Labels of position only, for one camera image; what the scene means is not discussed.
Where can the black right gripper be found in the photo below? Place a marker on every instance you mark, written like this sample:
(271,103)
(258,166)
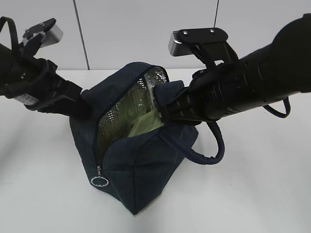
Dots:
(218,92)

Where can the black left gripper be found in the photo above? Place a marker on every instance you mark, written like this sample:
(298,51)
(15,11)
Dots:
(35,83)

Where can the green lid glass food container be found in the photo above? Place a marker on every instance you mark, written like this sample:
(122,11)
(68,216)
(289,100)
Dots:
(146,123)

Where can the dark blue insulated lunch bag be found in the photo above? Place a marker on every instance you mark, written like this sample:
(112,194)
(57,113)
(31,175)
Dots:
(134,170)

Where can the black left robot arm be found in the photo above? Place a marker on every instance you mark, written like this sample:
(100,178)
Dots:
(7,53)

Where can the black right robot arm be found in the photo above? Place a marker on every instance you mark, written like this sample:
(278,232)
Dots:
(278,70)

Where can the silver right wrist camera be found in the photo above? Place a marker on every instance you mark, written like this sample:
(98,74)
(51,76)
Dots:
(206,44)

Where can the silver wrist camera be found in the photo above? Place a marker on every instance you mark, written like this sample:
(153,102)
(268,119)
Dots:
(206,44)
(50,32)

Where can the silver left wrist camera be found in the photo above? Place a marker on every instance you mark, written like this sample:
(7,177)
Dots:
(50,32)

